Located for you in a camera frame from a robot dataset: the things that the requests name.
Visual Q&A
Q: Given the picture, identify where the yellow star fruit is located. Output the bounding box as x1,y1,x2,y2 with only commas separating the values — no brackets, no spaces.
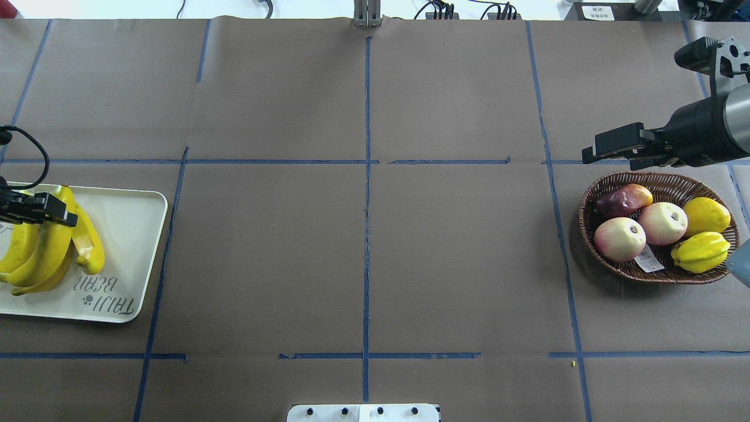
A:
670,232,731,274

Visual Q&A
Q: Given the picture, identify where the brown wicker basket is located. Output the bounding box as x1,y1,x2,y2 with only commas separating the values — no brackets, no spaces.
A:
571,171,729,285

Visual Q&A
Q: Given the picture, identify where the yellow banana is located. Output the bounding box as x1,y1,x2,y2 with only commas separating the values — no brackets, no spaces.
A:
1,223,39,273
2,222,73,288
71,203,105,275
11,246,73,297

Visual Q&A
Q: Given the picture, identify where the pale pink apple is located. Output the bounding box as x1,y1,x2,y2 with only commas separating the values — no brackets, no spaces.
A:
593,218,646,263

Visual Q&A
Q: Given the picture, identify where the yellow lemon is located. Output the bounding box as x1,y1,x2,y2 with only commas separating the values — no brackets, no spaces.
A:
683,197,732,237

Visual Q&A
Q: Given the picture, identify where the white paper label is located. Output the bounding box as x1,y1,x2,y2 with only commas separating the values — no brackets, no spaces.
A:
634,244,665,274

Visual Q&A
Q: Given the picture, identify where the orange yellow mango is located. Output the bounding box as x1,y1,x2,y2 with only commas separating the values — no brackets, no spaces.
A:
595,183,653,219

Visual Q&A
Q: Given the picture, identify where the white bear tray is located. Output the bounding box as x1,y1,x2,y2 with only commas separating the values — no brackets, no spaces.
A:
1,185,167,323

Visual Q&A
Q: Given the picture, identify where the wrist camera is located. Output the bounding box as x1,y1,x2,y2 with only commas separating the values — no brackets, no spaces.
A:
673,36,749,96

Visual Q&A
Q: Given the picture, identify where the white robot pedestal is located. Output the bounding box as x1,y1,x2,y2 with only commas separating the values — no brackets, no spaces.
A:
286,403,442,421

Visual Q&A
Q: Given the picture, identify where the metal cup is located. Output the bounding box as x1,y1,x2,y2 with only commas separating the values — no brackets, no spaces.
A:
633,0,663,15

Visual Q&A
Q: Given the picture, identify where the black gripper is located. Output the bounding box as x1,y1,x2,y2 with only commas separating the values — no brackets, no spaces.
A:
582,97,729,169

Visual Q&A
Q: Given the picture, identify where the aluminium frame post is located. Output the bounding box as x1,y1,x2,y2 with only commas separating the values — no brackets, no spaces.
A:
353,0,383,28

